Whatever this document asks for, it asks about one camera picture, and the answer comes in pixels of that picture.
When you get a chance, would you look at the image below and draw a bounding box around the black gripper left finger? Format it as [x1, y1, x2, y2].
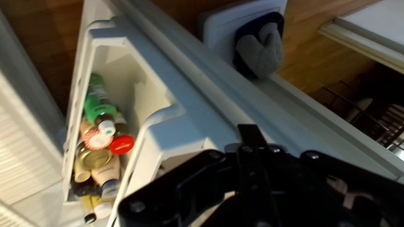
[117, 149, 237, 227]

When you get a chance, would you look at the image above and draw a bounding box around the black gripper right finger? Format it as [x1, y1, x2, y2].
[236, 125, 404, 227]

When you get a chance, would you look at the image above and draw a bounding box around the white bottom fridge door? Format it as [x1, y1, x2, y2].
[63, 0, 403, 227]

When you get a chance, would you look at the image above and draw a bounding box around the green bottle in door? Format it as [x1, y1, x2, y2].
[85, 74, 117, 137]

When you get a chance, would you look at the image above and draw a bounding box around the red cap bottle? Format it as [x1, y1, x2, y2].
[107, 113, 136, 157]

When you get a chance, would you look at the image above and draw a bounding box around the grey oven mitt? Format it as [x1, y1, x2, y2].
[234, 23, 284, 80]

